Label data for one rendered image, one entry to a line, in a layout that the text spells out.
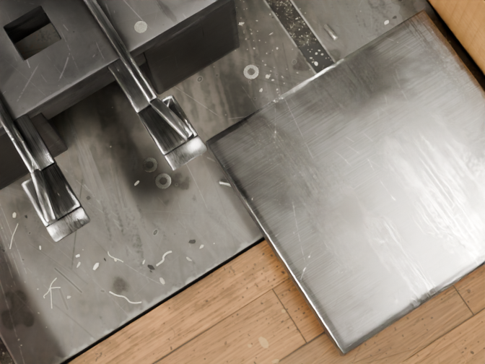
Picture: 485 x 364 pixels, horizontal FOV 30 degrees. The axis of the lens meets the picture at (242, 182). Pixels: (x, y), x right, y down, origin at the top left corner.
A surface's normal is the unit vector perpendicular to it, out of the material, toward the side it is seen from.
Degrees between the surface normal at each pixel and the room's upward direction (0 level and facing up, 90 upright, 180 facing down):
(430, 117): 0
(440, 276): 0
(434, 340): 0
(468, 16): 90
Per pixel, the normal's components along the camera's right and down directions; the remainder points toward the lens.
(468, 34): -0.85, 0.52
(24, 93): -0.04, -0.25
